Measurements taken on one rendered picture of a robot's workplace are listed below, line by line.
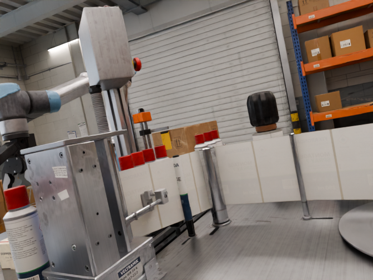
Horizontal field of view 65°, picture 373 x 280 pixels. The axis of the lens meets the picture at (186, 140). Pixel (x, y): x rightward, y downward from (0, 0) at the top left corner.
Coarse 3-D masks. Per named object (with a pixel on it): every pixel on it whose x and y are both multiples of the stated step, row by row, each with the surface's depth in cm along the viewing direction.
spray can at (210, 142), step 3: (207, 132) 113; (210, 132) 113; (204, 135) 114; (207, 135) 113; (210, 135) 113; (204, 138) 114; (207, 138) 113; (210, 138) 113; (207, 141) 113; (210, 141) 113; (213, 141) 114; (210, 144) 112; (213, 144) 113
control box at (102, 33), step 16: (96, 16) 76; (112, 16) 78; (80, 32) 85; (96, 32) 76; (112, 32) 77; (96, 48) 75; (112, 48) 77; (128, 48) 80; (96, 64) 75; (112, 64) 77; (128, 64) 79; (96, 80) 79; (112, 80) 78; (128, 80) 83
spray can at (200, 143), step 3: (195, 135) 108; (198, 135) 107; (201, 135) 108; (195, 138) 108; (198, 138) 107; (201, 138) 107; (195, 141) 108; (198, 141) 107; (201, 141) 107; (198, 144) 108; (201, 144) 107; (204, 144) 107; (207, 144) 109; (195, 147) 108; (198, 147) 107; (201, 147) 106; (195, 150) 108
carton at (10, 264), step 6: (6, 240) 86; (0, 246) 83; (6, 246) 82; (0, 252) 83; (6, 252) 82; (0, 258) 84; (6, 258) 83; (12, 258) 82; (6, 264) 83; (12, 264) 82
